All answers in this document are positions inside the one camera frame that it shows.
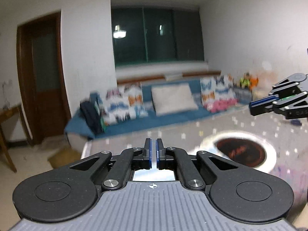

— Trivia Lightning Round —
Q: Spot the yellow plush toy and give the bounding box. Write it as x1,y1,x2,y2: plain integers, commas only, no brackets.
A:
240,73,258,91

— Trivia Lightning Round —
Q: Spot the pink blanket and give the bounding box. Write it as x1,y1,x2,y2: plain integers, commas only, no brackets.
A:
206,99,238,113

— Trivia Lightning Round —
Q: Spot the black induction cooktop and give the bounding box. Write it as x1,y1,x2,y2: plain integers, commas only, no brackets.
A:
216,138,266,167

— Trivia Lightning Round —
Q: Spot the grey star tablecloth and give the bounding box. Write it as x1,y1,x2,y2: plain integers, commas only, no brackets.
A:
81,106,307,230

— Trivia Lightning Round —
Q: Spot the right butterfly pillow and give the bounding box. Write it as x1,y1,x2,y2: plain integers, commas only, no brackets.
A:
200,75,237,107

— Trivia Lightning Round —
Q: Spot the butterfly pillow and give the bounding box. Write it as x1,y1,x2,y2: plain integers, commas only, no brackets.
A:
200,75,237,107
99,83,148,126

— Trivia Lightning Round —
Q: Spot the grey plain pillow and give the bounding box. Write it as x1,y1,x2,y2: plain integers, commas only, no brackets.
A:
151,83,198,116

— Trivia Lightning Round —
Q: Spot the blue sofa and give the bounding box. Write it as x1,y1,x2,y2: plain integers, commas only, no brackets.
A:
64,78,251,140

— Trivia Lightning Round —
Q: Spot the left butterfly pillow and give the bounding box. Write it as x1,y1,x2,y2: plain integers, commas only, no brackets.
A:
99,83,148,126

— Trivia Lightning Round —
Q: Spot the dark blue backpack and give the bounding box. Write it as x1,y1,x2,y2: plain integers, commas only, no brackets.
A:
79,101,105,135

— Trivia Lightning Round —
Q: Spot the green framed window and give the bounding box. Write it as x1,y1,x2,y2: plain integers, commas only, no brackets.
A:
111,7,205,67

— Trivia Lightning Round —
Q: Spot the dark wooden door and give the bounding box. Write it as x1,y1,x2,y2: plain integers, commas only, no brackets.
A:
16,11,71,144

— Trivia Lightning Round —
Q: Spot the wooden side table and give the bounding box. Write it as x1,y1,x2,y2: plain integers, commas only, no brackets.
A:
1,104,21,173

